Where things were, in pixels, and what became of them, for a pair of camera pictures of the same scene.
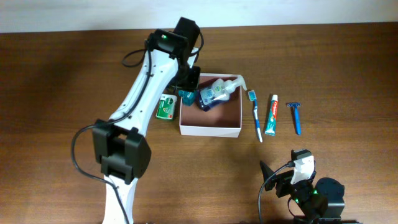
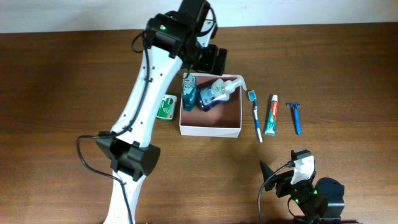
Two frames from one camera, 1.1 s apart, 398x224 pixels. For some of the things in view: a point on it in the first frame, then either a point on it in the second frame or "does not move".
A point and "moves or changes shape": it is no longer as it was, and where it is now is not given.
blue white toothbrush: (252, 95) does not move
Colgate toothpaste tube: (271, 126) does not move
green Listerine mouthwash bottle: (188, 98) moves or changes shape
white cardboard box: (224, 121) does not move
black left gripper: (191, 79) -> (212, 59)
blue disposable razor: (297, 117) does not move
